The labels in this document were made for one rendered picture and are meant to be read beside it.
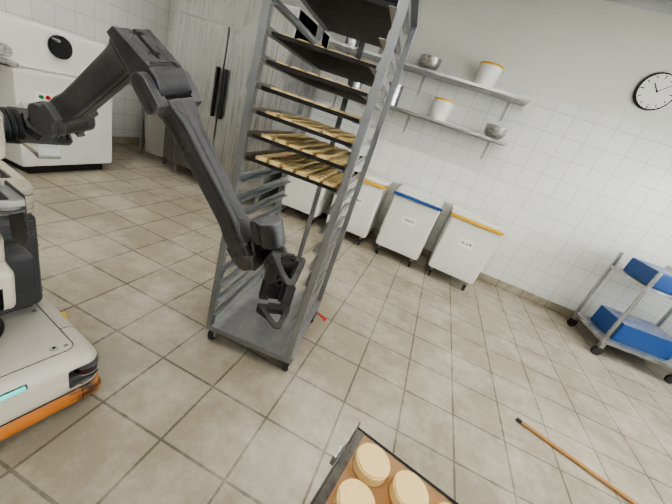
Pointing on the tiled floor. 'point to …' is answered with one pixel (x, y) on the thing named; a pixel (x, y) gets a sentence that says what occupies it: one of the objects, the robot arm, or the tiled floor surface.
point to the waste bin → (154, 134)
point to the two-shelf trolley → (623, 318)
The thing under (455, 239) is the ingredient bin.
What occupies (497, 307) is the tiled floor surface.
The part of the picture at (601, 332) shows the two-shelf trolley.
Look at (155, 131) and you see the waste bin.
